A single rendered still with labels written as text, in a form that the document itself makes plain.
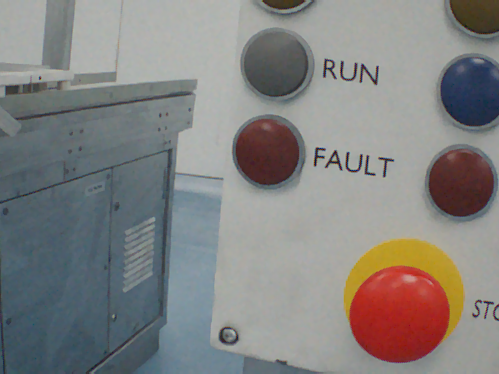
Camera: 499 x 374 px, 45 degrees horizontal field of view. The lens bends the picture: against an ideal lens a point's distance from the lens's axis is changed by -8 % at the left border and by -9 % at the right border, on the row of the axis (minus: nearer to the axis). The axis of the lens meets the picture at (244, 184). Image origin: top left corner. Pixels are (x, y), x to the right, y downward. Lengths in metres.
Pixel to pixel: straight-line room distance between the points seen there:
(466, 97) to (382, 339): 0.10
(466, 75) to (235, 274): 0.13
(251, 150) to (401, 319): 0.09
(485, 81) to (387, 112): 0.04
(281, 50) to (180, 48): 3.96
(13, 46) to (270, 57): 4.50
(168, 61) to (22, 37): 1.14
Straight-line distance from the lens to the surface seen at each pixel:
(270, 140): 0.26
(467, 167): 0.25
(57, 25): 1.74
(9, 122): 0.96
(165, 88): 1.67
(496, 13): 0.25
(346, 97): 0.26
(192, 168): 4.25
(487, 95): 0.25
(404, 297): 0.24
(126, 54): 4.33
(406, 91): 0.25
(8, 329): 1.34
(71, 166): 1.40
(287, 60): 0.25
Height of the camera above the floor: 0.98
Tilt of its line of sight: 12 degrees down
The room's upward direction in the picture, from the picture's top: 5 degrees clockwise
